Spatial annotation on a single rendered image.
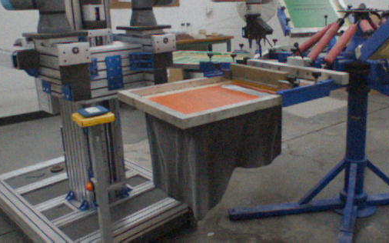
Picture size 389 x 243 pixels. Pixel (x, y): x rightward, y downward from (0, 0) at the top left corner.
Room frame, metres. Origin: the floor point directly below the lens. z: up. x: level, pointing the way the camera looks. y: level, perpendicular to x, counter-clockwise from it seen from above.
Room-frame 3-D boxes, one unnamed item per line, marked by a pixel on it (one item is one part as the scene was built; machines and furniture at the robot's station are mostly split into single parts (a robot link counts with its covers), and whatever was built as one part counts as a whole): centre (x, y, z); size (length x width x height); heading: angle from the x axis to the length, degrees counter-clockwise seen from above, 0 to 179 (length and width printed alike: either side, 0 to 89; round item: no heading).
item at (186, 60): (2.75, 0.07, 1.05); 1.08 x 0.61 x 0.23; 68
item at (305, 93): (1.69, -0.30, 0.98); 0.30 x 0.05 x 0.07; 128
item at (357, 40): (2.41, -0.77, 0.67); 0.39 x 0.39 x 1.35
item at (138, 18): (2.24, 0.52, 1.31); 0.15 x 0.15 x 0.10
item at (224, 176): (1.57, -0.02, 0.74); 0.46 x 0.04 x 0.42; 128
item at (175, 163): (1.59, 0.29, 0.74); 0.45 x 0.03 x 0.43; 38
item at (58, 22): (1.88, 0.86, 1.31); 0.15 x 0.15 x 0.10
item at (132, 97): (1.77, 0.06, 0.97); 0.79 x 0.58 x 0.04; 128
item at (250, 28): (1.92, -0.09, 1.26); 0.09 x 0.08 x 0.12; 39
